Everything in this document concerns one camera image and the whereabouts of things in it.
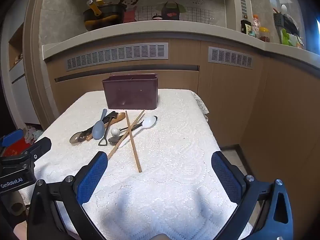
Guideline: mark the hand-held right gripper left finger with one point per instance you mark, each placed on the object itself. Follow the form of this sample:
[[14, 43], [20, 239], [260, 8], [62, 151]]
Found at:
[[92, 178]]

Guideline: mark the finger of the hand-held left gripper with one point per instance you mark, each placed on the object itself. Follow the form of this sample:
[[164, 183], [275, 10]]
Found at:
[[12, 136], [40, 147]]

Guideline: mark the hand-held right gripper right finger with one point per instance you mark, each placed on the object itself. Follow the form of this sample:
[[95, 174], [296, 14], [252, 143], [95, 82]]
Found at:
[[226, 180]]

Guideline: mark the steel spoon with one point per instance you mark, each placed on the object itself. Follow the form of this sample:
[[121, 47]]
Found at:
[[115, 140]]

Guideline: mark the blue plastic rice spoon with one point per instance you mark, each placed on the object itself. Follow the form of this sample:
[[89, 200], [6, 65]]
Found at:
[[98, 130]]

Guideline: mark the white ball-ended metal spoon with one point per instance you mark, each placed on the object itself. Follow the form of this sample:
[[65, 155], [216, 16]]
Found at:
[[115, 131]]

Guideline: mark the wooden chopstick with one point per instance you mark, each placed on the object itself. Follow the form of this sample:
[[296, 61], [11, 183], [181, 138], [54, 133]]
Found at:
[[133, 142], [137, 119]]

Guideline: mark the wooden spoon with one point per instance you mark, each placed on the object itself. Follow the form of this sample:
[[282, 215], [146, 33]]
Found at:
[[120, 116]]

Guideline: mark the white plastic spoon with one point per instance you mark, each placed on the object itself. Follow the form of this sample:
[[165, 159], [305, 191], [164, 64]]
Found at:
[[150, 122]]

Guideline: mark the maroon plastic utensil holder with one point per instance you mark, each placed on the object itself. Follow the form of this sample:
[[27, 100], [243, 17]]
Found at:
[[130, 92]]

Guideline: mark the red box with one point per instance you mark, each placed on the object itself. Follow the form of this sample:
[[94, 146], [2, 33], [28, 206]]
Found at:
[[13, 150]]

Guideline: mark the pale cloth bundle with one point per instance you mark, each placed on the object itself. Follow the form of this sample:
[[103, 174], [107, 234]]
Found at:
[[32, 133]]

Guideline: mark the white shelf cabinet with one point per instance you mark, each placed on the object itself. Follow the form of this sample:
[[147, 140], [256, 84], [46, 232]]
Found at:
[[18, 80]]

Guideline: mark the white lace tablecloth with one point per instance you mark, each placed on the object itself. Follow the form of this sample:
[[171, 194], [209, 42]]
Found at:
[[175, 155]]

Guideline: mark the grey patterned cloth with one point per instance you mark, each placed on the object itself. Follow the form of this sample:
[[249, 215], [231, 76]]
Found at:
[[202, 106]]

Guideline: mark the wooden kitchen cabinet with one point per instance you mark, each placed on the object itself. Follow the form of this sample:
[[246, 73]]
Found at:
[[225, 92]]

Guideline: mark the long grey vent grille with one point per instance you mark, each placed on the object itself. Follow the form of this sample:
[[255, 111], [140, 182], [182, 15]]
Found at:
[[117, 56]]

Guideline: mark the short grey vent grille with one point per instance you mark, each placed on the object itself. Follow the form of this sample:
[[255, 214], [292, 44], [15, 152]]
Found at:
[[230, 57]]

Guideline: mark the jar with yellow lid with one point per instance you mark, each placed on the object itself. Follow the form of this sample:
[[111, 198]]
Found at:
[[264, 34]]

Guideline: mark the green and white bags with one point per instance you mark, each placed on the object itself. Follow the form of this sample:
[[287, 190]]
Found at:
[[291, 40]]

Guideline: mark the dark packet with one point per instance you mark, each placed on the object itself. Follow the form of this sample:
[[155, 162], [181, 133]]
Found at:
[[246, 26]]

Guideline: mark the clear bottle with orange cap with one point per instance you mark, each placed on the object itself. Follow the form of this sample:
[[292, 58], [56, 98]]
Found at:
[[255, 26]]

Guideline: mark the dark grey utensil rack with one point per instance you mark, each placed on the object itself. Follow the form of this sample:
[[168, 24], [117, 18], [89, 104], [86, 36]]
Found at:
[[285, 22]]

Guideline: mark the white ladle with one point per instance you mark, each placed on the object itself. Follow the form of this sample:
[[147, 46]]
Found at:
[[283, 8]]

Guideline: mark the white wall vent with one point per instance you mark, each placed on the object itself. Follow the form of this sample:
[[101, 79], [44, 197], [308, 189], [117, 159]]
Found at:
[[243, 8]]

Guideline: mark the cartoon wall poster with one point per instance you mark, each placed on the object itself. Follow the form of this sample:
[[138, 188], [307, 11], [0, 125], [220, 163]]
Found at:
[[150, 5]]

